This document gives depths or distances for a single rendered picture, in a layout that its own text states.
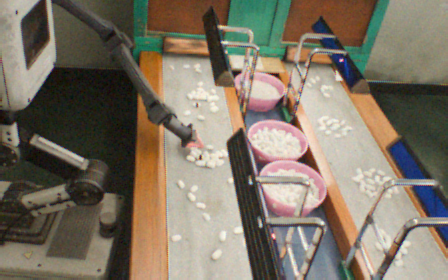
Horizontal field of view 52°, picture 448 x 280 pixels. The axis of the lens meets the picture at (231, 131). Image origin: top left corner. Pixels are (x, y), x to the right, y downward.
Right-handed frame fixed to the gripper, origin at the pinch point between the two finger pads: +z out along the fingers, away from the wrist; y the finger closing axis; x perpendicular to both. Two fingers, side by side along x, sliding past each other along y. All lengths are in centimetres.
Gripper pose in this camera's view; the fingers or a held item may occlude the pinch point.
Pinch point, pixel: (201, 146)
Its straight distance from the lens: 191.6
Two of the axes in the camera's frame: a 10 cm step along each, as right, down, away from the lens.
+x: -7.4, 5.9, 3.4
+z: 6.7, 5.3, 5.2
